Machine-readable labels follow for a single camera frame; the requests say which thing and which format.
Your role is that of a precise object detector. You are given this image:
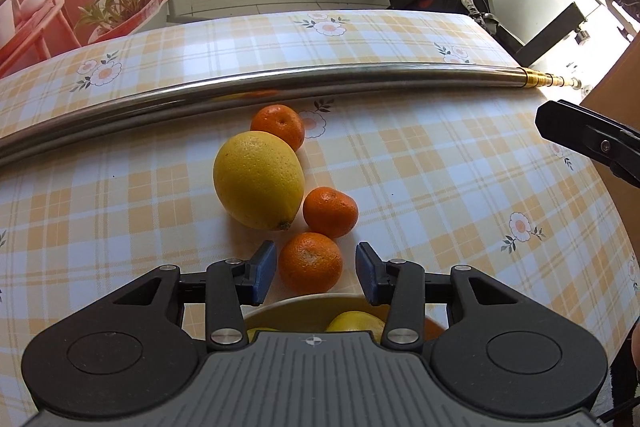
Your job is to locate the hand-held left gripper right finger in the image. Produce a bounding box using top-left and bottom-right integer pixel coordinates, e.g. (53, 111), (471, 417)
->
(355, 242), (521, 351)

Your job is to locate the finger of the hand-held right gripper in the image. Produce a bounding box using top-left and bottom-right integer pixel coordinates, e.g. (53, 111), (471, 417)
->
(535, 99), (640, 188)

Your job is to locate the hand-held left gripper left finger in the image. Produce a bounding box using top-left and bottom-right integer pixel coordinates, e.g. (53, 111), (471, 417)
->
(112, 240), (277, 351)

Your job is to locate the orange mandarin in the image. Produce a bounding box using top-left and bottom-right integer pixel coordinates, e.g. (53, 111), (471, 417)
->
(424, 316), (446, 343)
(250, 104), (306, 152)
(278, 232), (344, 294)
(302, 187), (359, 239)

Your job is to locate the round yellow-green citrus fruit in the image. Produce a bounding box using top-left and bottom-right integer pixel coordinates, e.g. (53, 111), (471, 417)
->
(326, 311), (387, 334)

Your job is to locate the yellow bowl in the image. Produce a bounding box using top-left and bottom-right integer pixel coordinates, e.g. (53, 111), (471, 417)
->
(241, 293), (448, 348)

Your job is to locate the large yellow lemon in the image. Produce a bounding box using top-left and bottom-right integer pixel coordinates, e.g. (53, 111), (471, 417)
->
(213, 130), (306, 232)

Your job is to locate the checked floral tablecloth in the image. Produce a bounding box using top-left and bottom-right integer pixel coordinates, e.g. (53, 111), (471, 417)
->
(0, 9), (628, 408)

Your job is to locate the long shiny metal rod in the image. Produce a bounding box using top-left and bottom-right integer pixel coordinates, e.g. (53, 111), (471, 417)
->
(0, 62), (581, 168)

